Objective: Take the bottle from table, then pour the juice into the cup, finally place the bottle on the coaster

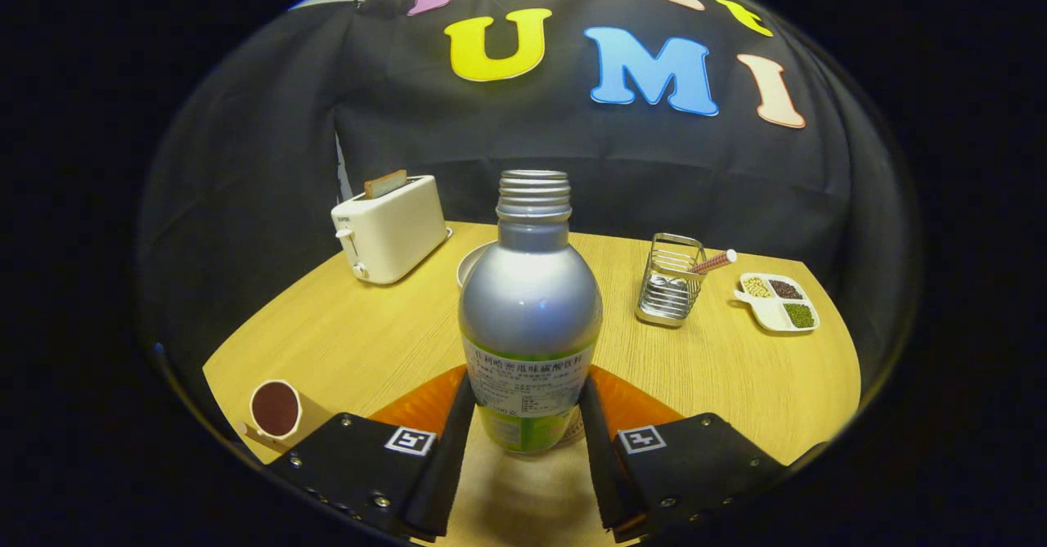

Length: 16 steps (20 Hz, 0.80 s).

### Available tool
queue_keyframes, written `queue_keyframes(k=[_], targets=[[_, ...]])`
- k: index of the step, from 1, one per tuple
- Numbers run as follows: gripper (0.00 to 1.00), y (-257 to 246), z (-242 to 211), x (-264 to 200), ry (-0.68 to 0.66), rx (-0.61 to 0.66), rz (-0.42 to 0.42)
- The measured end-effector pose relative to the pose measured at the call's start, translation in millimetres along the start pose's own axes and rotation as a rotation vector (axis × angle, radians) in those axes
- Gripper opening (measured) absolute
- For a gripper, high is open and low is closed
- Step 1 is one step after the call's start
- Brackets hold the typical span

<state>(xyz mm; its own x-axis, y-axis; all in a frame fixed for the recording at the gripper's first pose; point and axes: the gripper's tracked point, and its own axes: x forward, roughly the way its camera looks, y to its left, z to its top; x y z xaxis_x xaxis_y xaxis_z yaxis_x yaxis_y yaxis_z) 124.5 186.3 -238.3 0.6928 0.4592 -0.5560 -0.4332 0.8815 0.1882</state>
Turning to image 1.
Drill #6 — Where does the brown toast slice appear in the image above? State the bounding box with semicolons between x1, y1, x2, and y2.
363;169;409;200

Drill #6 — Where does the metal wire holder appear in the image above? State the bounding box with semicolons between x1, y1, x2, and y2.
635;233;708;329

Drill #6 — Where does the silver juice bottle green label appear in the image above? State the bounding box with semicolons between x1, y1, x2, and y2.
457;169;604;455

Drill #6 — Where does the white toaster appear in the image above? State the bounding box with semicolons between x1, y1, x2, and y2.
330;174;452;286

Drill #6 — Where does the white round plate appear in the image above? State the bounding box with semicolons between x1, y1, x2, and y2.
456;240;498;288

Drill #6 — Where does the striped straw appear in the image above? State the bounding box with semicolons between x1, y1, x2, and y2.
687;249;739;276

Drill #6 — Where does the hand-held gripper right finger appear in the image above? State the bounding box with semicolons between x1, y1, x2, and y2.
579;365;790;544

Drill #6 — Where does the beige cup with handle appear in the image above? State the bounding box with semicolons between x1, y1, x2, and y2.
244;379;332;450

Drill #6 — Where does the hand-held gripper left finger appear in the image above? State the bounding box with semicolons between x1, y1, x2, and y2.
263;365;477;544

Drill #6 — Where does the white divided dish of beans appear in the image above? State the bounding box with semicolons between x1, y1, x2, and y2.
734;273;821;334

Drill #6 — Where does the wooden table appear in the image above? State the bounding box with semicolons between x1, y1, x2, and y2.
202;220;862;547

